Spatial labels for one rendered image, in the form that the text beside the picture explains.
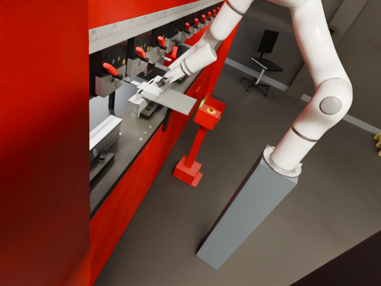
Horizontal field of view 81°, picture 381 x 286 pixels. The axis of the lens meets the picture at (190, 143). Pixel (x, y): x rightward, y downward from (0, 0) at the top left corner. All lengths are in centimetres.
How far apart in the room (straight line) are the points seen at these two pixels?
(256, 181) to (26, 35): 104
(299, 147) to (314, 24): 45
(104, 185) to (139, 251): 92
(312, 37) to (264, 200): 73
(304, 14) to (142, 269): 162
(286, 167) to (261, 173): 11
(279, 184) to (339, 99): 45
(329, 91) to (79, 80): 77
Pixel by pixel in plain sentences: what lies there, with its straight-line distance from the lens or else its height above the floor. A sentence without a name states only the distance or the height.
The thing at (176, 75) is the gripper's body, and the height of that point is 115.
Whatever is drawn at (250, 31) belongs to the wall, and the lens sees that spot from 523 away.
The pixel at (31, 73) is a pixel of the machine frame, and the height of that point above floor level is 150.
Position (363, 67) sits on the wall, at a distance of 524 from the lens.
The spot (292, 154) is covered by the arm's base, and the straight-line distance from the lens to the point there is 105.
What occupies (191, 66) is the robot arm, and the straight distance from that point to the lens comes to 111.
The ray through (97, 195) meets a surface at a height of 87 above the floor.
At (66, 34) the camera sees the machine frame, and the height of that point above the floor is 152.
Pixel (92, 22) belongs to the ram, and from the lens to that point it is 67.
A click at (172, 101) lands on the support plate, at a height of 100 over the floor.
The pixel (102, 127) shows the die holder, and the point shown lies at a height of 97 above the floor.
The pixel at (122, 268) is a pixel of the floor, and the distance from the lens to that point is 171.
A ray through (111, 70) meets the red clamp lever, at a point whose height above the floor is 130.
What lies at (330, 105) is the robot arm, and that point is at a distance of 89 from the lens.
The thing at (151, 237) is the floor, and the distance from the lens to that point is 181.
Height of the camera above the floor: 161
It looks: 39 degrees down
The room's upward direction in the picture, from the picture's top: 21 degrees clockwise
